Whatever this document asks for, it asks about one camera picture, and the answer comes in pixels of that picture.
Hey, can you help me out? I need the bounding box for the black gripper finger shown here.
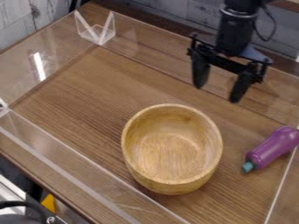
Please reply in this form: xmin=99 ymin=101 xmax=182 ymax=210
xmin=228 ymin=71 xmax=256 ymax=103
xmin=191 ymin=52 xmax=211 ymax=88

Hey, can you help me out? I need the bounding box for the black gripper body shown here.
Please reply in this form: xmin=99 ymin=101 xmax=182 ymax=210
xmin=187 ymin=8 xmax=272 ymax=82

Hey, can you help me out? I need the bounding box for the purple toy eggplant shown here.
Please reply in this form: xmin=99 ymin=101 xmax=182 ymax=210
xmin=242 ymin=126 xmax=299 ymax=173

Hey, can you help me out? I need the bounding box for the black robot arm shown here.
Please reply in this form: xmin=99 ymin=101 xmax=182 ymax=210
xmin=187 ymin=0 xmax=276 ymax=103

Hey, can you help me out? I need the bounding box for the brown wooden bowl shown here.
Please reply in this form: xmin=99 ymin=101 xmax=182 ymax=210
xmin=122 ymin=103 xmax=223 ymax=195

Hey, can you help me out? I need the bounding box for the clear acrylic corner bracket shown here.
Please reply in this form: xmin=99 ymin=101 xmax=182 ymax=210
xmin=74 ymin=11 xmax=116 ymax=46

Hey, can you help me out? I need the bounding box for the clear acrylic tray wall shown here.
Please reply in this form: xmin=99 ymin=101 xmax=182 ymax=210
xmin=0 ymin=99 xmax=190 ymax=224

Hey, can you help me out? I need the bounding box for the black cable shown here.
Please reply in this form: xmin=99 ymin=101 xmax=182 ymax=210
xmin=0 ymin=200 xmax=46 ymax=224

